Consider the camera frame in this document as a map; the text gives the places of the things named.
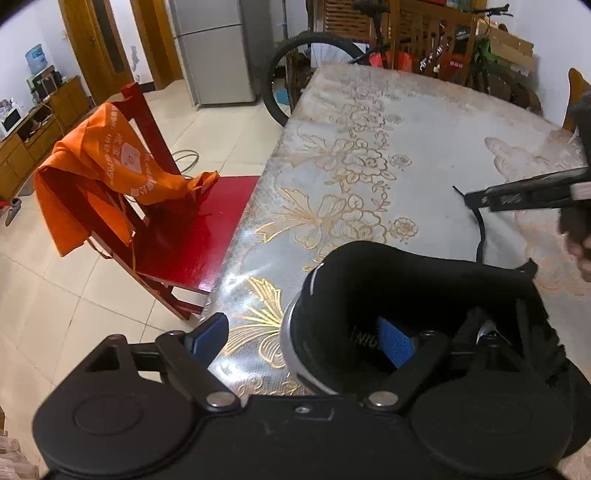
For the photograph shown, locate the wooden door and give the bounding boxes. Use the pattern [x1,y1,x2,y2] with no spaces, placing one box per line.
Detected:
[58,0,185,107]

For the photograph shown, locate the person's right hand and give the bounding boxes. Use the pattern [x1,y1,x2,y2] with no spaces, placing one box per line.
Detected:
[558,203,591,283]

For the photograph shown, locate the white countertop appliance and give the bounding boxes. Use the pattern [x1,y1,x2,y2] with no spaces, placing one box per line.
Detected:
[0,108,29,138]

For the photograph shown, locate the red wooden chair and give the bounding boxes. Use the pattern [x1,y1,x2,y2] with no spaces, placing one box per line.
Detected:
[85,83,262,321]

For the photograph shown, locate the black sneaker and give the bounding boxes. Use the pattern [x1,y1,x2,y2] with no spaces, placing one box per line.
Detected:
[279,241,575,402]

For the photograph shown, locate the thin floor cable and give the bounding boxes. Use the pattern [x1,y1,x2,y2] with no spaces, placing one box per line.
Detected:
[170,148,202,178]

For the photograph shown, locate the blue water jug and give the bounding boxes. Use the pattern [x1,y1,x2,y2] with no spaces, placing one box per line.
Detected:
[25,44,51,75]

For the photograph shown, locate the floral plastic tablecloth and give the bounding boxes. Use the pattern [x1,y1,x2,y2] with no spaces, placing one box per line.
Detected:
[203,62,591,398]

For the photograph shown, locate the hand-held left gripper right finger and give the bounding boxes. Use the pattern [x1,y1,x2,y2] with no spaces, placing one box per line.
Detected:
[364,318,523,411]

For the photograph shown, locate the silver refrigerator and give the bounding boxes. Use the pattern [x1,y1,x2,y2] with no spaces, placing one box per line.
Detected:
[167,0,259,109]

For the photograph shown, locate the brown wooden chair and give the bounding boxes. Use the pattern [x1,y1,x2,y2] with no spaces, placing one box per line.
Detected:
[562,68,591,132]
[388,0,481,88]

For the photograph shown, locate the orange fabric bag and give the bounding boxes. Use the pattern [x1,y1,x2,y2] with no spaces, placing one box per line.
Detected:
[33,102,220,257]

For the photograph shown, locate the cardboard box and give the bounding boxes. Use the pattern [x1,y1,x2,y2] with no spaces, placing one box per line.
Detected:
[484,21,536,75]

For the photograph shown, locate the black bicycle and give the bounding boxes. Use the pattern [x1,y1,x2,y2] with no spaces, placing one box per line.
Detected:
[261,0,513,127]

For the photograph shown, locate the wooden low cabinet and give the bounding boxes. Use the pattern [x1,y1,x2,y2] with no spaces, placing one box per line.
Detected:
[0,76,92,200]

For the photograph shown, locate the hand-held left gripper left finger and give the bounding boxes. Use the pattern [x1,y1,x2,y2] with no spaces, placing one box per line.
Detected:
[83,313,242,413]

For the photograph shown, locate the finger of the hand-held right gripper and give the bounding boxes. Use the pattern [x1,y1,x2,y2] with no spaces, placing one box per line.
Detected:
[464,166,591,213]

